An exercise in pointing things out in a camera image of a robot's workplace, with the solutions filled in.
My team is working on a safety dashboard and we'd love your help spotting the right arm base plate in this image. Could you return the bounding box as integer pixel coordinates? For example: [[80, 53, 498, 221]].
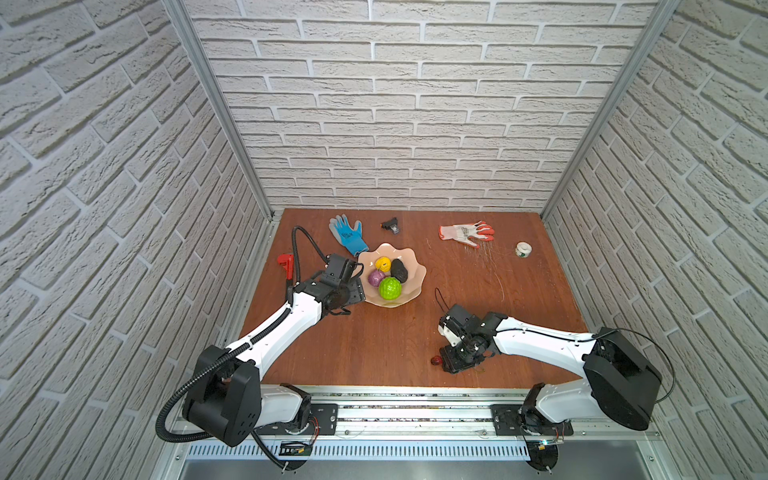
[[490, 404, 574, 438]]

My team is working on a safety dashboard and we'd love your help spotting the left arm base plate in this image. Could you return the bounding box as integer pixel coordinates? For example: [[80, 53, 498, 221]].
[[258, 403, 339, 436]]

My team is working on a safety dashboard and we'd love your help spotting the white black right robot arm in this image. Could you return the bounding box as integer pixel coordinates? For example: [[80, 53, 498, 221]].
[[438, 305, 662, 436]]

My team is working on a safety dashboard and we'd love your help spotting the white tape roll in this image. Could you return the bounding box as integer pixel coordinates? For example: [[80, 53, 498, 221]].
[[515, 242, 532, 258]]

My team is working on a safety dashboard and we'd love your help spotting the red black pipe wrench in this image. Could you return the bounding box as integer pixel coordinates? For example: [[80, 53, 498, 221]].
[[277, 253, 295, 302]]

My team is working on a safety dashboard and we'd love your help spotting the aluminium rail frame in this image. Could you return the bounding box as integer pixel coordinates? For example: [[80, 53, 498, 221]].
[[152, 383, 679, 480]]

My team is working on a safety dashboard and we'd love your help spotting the pink wavy fruit bowl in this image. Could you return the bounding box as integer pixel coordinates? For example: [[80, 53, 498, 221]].
[[358, 243, 427, 308]]

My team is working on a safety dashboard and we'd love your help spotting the blue work glove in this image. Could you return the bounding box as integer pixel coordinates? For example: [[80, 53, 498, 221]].
[[329, 214, 369, 257]]

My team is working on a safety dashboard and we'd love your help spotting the dark fake avocado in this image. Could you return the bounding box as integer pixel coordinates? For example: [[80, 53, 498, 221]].
[[390, 258, 409, 284]]

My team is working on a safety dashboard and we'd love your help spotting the red white work glove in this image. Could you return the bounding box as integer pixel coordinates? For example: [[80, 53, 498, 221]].
[[438, 221, 495, 249]]

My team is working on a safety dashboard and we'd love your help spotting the purple fake fruit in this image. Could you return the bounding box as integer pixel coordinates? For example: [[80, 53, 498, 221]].
[[367, 269, 387, 288]]

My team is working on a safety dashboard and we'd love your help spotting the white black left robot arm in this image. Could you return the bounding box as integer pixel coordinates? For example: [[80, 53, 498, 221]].
[[155, 254, 365, 447]]

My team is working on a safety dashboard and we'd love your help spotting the green bumpy fake fruit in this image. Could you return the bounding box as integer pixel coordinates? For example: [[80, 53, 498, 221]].
[[378, 277, 402, 301]]

